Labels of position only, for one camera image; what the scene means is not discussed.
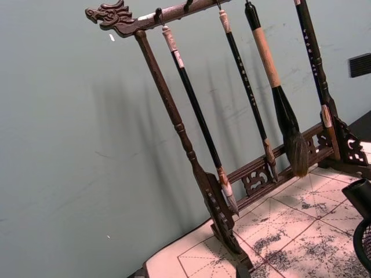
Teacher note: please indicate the black brush with white cap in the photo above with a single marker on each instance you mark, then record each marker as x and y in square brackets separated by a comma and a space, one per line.
[197, 110]

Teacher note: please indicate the carved dark wooden brush rack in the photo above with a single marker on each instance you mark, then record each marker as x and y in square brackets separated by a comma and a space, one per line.
[162, 87]

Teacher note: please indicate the thin black calligraphy brush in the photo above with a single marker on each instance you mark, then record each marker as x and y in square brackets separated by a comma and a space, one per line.
[248, 87]

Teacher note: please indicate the gridded calligraphy practice mat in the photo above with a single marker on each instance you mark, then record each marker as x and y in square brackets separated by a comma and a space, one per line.
[290, 231]

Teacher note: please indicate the black brush with white characters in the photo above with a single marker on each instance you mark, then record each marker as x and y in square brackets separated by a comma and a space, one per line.
[309, 49]

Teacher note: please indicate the black round cup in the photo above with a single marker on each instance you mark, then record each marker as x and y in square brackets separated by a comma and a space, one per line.
[359, 195]

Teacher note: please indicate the black mesh holder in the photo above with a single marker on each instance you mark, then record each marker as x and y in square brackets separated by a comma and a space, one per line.
[364, 246]

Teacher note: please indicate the plain pale wall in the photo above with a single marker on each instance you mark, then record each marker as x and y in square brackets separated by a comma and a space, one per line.
[58, 130]

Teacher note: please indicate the black wall vent grille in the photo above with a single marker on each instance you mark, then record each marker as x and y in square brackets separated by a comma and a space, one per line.
[360, 65]

